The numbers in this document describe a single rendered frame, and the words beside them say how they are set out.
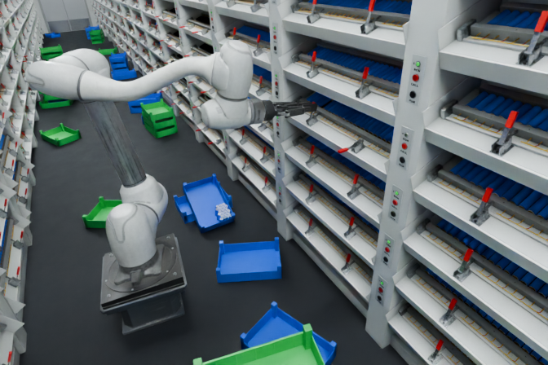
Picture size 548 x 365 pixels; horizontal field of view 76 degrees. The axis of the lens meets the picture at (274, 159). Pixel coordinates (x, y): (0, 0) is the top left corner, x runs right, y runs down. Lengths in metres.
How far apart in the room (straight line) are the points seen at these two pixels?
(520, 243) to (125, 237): 1.22
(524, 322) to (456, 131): 0.47
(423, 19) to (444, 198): 0.45
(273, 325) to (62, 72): 1.21
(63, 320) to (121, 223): 0.60
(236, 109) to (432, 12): 0.61
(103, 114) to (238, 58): 0.62
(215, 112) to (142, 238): 0.59
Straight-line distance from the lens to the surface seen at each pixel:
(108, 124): 1.48
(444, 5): 0.90
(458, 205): 1.02
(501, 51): 0.88
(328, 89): 1.24
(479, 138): 0.93
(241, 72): 1.08
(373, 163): 1.15
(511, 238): 0.97
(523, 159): 0.88
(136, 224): 1.43
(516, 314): 1.08
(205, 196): 2.14
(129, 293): 1.51
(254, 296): 1.69
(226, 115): 1.14
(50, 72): 1.32
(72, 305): 1.92
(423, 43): 0.94
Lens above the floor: 1.30
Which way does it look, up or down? 29 degrees down
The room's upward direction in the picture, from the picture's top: 2 degrees counter-clockwise
